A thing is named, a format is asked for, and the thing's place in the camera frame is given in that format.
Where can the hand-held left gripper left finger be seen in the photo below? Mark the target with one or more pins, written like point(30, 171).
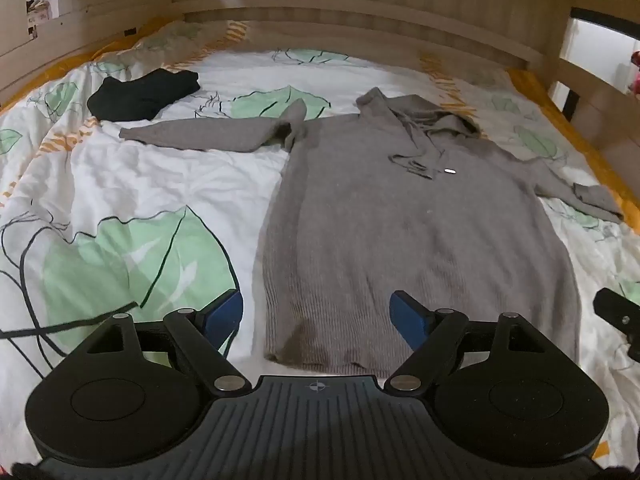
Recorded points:
point(225, 316)

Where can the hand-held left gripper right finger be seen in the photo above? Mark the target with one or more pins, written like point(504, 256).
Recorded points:
point(407, 316)

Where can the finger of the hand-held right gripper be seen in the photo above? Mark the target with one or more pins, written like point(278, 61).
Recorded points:
point(617, 310)

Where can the grey hooded knit sweater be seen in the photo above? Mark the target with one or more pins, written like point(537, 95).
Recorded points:
point(400, 220)

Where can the colourful clothes pile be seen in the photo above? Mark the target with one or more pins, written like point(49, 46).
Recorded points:
point(636, 72)

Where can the white leaf-print duvet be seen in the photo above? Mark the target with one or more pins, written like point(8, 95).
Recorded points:
point(150, 185)

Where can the black folded garment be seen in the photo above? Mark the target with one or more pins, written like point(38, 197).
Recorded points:
point(142, 91)

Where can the wooden bed frame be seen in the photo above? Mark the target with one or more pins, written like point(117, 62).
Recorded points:
point(350, 25)

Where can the black wall socket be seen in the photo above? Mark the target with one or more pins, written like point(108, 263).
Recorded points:
point(131, 31)

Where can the wall picture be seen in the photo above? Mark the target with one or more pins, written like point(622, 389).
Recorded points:
point(42, 7)

